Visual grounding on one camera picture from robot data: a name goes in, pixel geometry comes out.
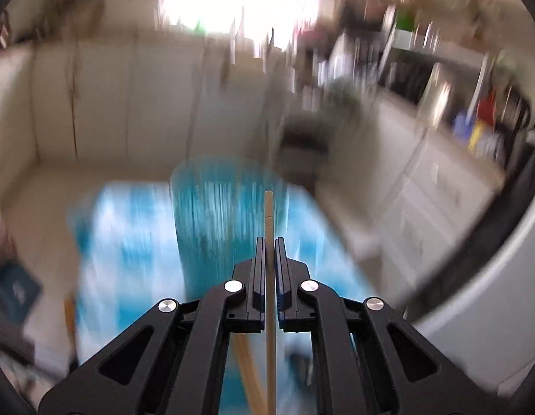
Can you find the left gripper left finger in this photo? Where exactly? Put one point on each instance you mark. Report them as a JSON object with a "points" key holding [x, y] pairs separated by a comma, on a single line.
{"points": [[248, 315]]}

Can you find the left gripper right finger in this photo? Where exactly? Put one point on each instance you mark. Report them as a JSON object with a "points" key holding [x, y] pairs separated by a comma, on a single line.
{"points": [[294, 316]]}

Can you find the bamboo chopstick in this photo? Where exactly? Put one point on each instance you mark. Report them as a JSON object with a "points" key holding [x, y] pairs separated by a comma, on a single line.
{"points": [[253, 388], [271, 383]]}

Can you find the white lower kitchen cabinets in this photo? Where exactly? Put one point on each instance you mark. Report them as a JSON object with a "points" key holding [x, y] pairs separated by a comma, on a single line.
{"points": [[403, 195]]}

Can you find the teal perforated plastic basket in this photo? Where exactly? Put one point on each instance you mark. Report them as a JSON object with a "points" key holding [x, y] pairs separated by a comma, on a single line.
{"points": [[219, 213]]}

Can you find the bamboo chopstick in pile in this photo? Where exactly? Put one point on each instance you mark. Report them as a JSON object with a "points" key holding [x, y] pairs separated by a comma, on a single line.
{"points": [[253, 388]]}

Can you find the blue white checkered tablecloth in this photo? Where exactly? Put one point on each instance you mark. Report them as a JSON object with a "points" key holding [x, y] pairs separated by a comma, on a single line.
{"points": [[125, 234]]}

